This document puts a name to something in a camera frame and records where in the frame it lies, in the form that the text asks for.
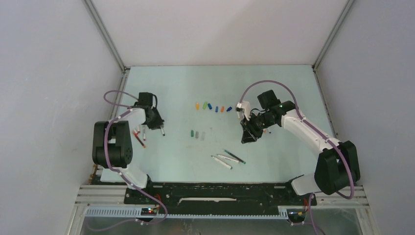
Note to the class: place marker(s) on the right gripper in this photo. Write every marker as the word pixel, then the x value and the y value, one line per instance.
pixel 248 135

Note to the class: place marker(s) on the controller board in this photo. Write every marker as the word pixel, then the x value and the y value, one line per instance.
pixel 296 214
pixel 149 212

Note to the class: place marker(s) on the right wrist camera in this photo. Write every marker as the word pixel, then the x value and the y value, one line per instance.
pixel 243 109

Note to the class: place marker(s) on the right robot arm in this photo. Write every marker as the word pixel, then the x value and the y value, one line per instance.
pixel 337 161

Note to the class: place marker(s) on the white cable duct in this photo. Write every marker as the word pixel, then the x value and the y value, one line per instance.
pixel 137 212

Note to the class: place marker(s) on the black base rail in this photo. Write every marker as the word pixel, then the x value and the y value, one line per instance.
pixel 218 198

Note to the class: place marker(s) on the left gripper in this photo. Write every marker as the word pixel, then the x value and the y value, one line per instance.
pixel 159 122

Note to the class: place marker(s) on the right controller board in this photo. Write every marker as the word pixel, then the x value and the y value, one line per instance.
pixel 296 214

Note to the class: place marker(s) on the red pen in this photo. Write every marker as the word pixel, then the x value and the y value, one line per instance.
pixel 136 133

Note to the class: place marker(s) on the left controller board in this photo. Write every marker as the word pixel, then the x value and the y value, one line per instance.
pixel 149 212

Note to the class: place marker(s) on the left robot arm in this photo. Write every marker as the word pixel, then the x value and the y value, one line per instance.
pixel 112 140

